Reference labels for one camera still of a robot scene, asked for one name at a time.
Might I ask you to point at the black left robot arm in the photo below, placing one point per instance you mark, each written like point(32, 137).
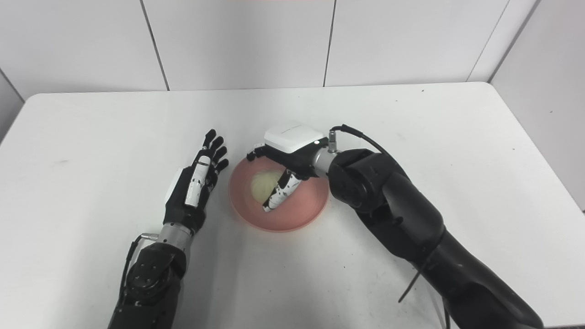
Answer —
point(148, 283)

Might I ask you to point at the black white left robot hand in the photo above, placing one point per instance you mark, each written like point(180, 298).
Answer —
point(189, 196)

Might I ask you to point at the white steamed bun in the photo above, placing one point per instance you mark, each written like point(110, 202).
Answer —
point(263, 185)

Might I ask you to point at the pink round plate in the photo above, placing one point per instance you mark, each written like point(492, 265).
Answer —
point(301, 205)

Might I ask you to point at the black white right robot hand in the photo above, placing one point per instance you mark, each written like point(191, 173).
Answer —
point(292, 137)

